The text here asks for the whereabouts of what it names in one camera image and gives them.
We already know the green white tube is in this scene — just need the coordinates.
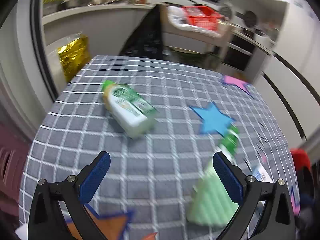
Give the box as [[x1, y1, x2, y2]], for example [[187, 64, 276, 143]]
[[217, 125, 239, 163]]

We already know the green capped drink bottle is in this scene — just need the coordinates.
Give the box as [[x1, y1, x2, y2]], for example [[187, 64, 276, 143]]
[[102, 80, 157, 139]]

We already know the blue white milk carton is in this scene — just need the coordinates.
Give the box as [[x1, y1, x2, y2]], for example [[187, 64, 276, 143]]
[[252, 164, 274, 183]]

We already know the red stool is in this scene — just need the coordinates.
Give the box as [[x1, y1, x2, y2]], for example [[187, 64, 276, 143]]
[[290, 148, 311, 171]]

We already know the red plastic basket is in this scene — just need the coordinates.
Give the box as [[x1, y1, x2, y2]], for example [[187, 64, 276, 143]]
[[182, 5, 221, 31]]

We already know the green foam sponge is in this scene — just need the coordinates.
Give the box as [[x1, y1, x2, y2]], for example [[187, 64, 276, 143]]
[[186, 163, 239, 228]]

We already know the grey checked tablecloth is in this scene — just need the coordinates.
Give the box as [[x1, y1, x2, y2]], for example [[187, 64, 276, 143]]
[[18, 55, 298, 239]]

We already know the gold foil bag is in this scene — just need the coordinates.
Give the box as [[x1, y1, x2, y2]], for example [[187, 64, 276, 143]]
[[57, 34, 91, 83]]

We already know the black built-in oven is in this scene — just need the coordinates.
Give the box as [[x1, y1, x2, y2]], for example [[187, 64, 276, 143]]
[[221, 33, 255, 72]]

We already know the white refrigerator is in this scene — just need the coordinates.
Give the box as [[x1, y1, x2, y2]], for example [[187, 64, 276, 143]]
[[254, 0, 319, 148]]

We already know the black trash bin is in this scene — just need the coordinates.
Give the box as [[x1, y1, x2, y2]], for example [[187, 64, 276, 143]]
[[297, 167, 315, 198]]

